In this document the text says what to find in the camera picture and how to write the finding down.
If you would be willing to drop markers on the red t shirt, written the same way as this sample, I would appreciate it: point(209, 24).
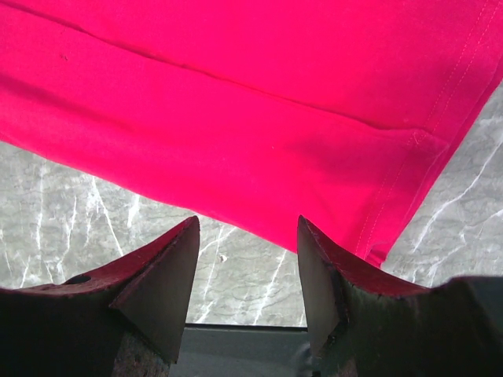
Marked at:
point(255, 113)

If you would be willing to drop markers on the black base beam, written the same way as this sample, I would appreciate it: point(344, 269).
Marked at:
point(222, 350)

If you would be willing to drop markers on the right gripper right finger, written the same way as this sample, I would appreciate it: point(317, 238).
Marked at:
point(363, 321)

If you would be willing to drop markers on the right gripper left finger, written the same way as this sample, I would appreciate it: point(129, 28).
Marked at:
point(130, 312)

